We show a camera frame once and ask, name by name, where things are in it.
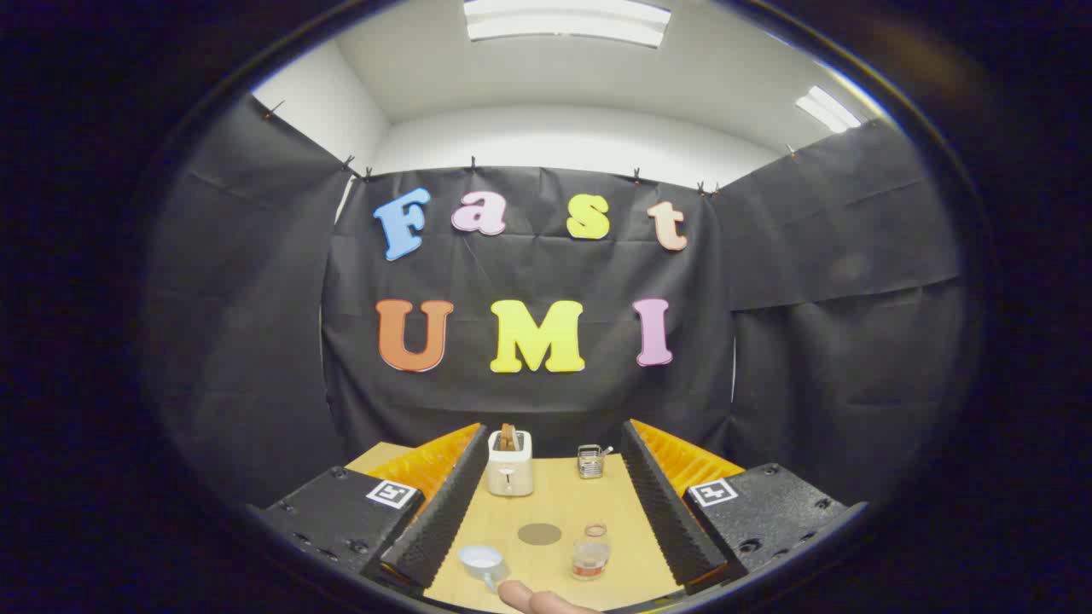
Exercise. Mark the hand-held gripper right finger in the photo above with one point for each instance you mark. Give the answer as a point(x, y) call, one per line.
point(674, 520)

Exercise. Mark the brown toast slice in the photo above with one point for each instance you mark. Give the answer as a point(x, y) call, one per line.
point(508, 437)

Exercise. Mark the wooden table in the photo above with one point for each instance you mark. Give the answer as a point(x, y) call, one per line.
point(554, 507)

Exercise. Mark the small ceiling light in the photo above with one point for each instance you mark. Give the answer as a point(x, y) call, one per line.
point(827, 109)

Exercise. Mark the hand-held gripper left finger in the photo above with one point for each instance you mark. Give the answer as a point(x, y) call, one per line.
point(444, 520)

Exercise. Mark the long ceiling light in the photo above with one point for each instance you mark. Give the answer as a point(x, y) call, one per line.
point(567, 21)

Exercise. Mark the white toaster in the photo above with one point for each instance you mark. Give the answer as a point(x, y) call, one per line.
point(510, 473)

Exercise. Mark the round brown coaster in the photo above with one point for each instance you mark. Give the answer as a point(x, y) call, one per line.
point(539, 534)

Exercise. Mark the clear juice bottle red label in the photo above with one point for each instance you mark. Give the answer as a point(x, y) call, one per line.
point(590, 558)

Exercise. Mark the white cup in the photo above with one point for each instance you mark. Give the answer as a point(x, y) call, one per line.
point(480, 560)

